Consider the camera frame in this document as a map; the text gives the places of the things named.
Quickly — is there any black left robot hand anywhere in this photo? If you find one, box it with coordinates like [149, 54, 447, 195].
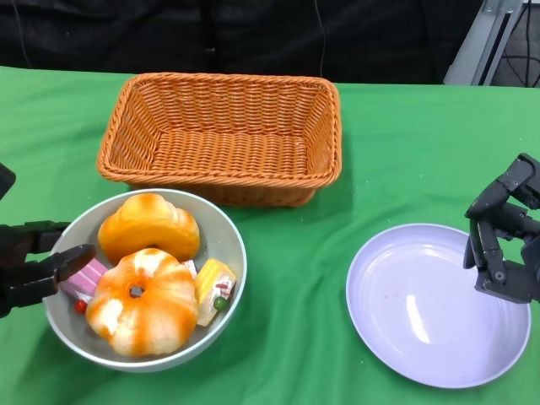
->
[0, 162, 97, 320]

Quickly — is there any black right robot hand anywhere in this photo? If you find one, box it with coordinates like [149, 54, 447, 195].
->
[462, 153, 540, 305]

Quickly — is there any plain orange ring bread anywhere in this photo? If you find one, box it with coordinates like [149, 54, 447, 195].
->
[97, 192, 201, 267]

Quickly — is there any orange white striped ring bread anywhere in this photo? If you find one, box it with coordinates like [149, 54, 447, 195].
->
[85, 247, 199, 358]

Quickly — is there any grey-green bowl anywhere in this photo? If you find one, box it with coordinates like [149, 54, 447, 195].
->
[43, 188, 248, 373]

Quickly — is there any magenta pink cake slice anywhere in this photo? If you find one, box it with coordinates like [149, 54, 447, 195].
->
[58, 257, 109, 303]

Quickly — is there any lavender plate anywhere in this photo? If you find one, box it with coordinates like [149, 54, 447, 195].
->
[345, 223, 532, 389]

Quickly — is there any yellow cake slice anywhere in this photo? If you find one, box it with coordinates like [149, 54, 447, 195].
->
[194, 258, 237, 327]

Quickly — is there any orange wicker basket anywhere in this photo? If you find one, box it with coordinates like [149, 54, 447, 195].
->
[96, 72, 342, 208]

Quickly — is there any green tablecloth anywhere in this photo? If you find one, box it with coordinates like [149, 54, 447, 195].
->
[0, 65, 540, 405]

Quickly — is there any black backdrop cloth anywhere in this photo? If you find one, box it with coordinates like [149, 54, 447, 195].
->
[0, 0, 480, 85]

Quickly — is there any grey aluminium frame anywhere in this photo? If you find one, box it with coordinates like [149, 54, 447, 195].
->
[442, 0, 524, 88]

